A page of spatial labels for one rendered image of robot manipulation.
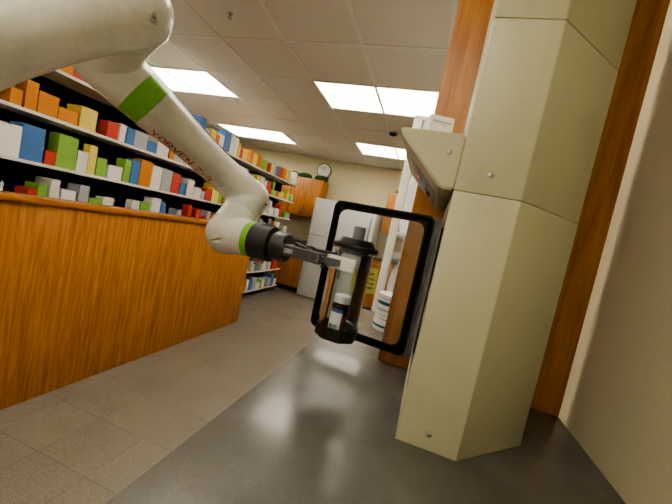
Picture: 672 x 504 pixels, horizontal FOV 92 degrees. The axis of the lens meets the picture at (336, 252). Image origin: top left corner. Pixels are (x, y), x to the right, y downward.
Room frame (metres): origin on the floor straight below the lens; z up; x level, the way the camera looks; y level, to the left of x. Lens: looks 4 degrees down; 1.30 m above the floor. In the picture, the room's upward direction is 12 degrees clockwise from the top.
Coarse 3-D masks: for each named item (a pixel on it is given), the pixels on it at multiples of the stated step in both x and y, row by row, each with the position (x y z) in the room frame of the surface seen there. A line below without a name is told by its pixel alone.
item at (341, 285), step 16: (336, 240) 0.77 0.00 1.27; (352, 256) 0.73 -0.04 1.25; (368, 256) 0.74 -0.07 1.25; (336, 272) 0.74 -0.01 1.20; (368, 272) 0.75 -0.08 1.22; (336, 288) 0.73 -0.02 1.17; (352, 288) 0.73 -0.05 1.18; (336, 304) 0.73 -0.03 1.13; (352, 304) 0.73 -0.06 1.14; (320, 320) 0.76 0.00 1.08; (336, 320) 0.73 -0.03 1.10; (352, 320) 0.74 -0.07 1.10
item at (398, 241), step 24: (360, 216) 0.97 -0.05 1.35; (384, 216) 0.94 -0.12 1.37; (384, 240) 0.94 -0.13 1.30; (408, 240) 0.91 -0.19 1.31; (384, 264) 0.93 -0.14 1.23; (408, 264) 0.91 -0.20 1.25; (384, 288) 0.93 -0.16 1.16; (408, 288) 0.90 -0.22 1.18; (360, 312) 0.95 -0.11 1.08; (384, 312) 0.92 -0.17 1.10; (384, 336) 0.91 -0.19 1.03; (408, 336) 0.89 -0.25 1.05
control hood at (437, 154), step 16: (416, 128) 0.61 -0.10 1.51; (416, 144) 0.61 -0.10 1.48; (432, 144) 0.60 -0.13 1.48; (448, 144) 0.59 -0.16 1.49; (416, 160) 0.65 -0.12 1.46; (432, 160) 0.60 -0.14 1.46; (448, 160) 0.59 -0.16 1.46; (432, 176) 0.60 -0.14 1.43; (448, 176) 0.59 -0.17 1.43; (448, 192) 0.62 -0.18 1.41
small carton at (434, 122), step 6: (432, 114) 0.68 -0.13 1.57; (426, 120) 0.71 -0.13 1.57; (432, 120) 0.68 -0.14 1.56; (438, 120) 0.68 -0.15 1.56; (444, 120) 0.68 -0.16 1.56; (450, 120) 0.68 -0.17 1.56; (426, 126) 0.70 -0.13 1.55; (432, 126) 0.68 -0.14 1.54; (438, 126) 0.68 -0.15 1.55; (444, 126) 0.68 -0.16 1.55; (450, 126) 0.68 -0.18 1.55
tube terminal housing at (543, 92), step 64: (512, 64) 0.57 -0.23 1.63; (576, 64) 0.59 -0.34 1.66; (512, 128) 0.57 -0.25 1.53; (576, 128) 0.61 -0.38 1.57; (512, 192) 0.56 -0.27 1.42; (576, 192) 0.64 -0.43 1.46; (448, 256) 0.58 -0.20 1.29; (512, 256) 0.56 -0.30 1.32; (448, 320) 0.58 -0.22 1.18; (512, 320) 0.59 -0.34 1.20; (448, 384) 0.57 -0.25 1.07; (512, 384) 0.61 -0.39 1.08; (448, 448) 0.56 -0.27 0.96
